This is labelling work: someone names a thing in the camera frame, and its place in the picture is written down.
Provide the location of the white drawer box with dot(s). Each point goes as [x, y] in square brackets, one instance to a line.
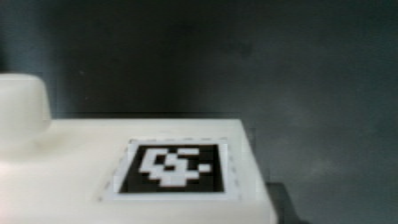
[123, 171]

